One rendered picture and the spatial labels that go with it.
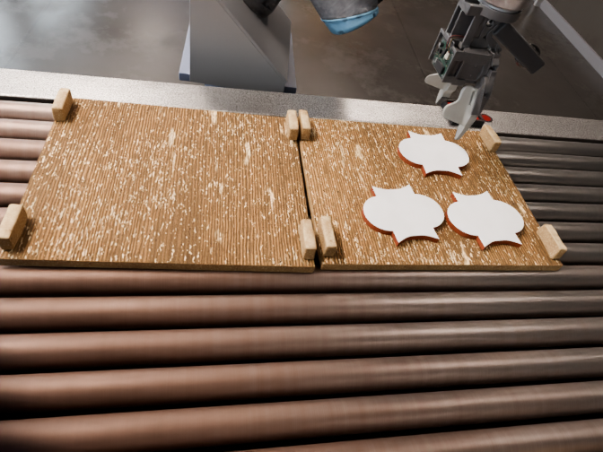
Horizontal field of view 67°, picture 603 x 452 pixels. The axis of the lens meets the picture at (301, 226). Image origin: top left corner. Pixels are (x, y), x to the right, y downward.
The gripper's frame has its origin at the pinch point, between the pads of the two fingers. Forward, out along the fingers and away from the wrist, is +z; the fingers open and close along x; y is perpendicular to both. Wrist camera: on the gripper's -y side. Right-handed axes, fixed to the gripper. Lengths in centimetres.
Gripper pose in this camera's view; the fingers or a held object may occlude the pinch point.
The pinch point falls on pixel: (451, 117)
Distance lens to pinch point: 86.9
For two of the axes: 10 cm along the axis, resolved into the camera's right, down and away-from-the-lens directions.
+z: -1.8, 6.4, 7.4
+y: -9.8, -0.3, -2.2
